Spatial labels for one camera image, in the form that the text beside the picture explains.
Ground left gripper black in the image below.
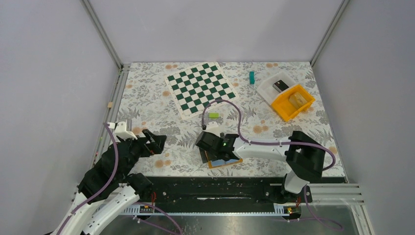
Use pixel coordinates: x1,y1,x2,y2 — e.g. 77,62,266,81
119,128,167,179

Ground orange leather card holder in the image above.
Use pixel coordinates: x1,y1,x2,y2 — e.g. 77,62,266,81
207,159,243,169

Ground gold cards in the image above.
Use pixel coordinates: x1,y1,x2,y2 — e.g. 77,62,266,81
289,93,308,109

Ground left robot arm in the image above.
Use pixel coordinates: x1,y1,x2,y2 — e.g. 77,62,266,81
52,122,167,235

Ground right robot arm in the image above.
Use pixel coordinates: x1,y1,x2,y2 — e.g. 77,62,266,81
195,131,325,202

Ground black card in white bin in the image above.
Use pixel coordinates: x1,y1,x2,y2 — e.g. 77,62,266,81
273,80,290,93

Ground lime green block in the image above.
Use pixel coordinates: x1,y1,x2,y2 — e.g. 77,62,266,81
208,113,220,118

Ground floral tablecloth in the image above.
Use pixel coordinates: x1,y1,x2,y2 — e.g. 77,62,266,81
117,62,338,177

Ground green white chessboard mat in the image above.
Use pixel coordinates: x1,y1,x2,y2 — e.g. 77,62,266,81
164,62,239,120

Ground white plastic bin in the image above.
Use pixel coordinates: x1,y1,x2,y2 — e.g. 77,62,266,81
256,71,298,105

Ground orange plastic bin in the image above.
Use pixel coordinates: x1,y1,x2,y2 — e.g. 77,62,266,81
271,85,315,122

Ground teal block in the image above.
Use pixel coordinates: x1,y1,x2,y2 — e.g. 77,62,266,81
249,71,255,85

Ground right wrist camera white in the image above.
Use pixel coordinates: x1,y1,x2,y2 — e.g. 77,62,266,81
204,121,224,136

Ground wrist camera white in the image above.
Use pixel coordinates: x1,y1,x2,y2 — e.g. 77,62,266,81
204,121,224,136
107,119,138,141

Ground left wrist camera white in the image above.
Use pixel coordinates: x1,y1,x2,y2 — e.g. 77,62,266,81
107,119,138,141

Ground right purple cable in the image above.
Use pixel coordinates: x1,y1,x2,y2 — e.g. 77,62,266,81
201,99,345,232

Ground aluminium rail front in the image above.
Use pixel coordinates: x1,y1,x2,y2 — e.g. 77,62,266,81
124,182,364,215

